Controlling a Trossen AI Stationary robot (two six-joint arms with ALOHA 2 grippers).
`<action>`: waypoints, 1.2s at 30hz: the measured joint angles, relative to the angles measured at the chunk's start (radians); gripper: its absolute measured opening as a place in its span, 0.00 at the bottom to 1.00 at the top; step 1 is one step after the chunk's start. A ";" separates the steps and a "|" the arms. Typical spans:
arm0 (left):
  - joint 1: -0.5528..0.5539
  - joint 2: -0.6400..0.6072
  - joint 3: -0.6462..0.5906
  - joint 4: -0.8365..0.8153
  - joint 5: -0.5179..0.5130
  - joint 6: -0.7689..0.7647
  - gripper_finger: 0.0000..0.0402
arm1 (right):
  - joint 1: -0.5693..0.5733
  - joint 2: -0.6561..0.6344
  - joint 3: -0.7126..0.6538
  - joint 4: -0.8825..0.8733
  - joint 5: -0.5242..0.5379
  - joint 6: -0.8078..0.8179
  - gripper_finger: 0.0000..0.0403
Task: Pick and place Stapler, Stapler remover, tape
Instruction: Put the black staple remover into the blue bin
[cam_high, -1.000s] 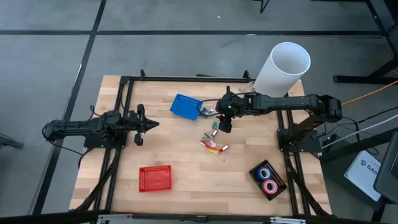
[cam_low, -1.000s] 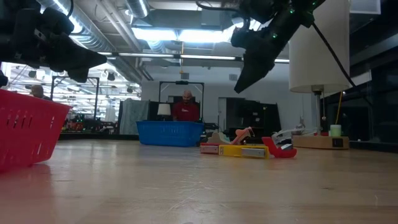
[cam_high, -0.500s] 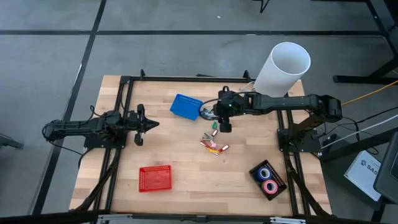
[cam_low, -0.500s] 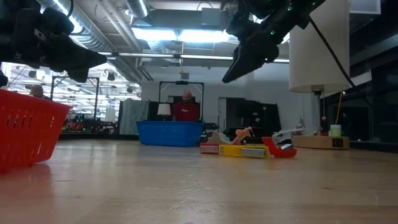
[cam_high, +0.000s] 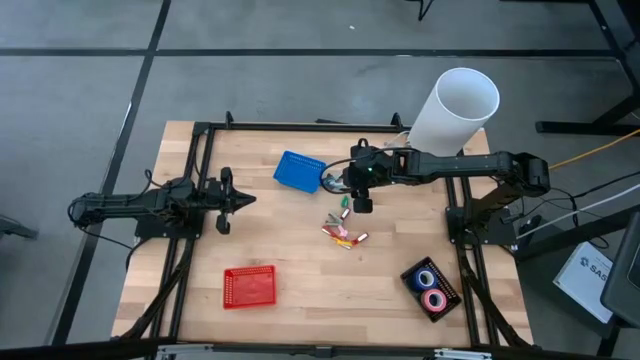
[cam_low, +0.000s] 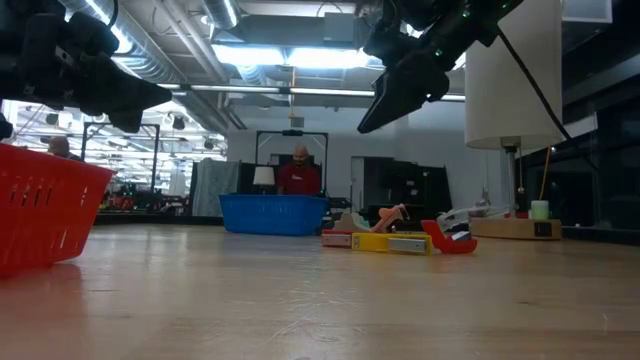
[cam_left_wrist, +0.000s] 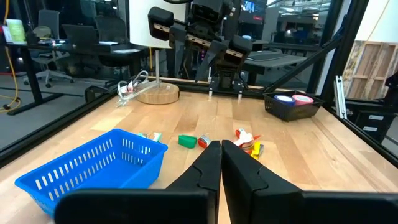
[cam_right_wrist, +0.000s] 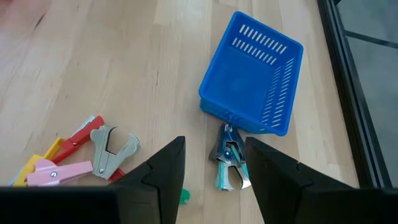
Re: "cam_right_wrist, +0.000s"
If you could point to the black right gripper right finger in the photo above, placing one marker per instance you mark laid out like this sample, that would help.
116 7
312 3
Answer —
273 186

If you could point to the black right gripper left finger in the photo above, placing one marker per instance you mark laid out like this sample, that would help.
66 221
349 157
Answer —
164 186

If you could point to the green staple remover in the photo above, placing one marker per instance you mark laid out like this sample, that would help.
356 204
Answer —
184 196

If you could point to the teal staple remover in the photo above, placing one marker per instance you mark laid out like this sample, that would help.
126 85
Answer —
228 155

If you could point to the grey staple remover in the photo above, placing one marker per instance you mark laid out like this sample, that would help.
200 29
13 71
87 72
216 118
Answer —
102 155

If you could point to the pink staple remover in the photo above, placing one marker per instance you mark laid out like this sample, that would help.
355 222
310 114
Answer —
59 174

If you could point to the blue plastic basket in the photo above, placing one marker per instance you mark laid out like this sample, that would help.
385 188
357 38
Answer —
242 81

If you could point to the black table frame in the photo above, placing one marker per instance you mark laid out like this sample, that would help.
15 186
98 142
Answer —
342 77

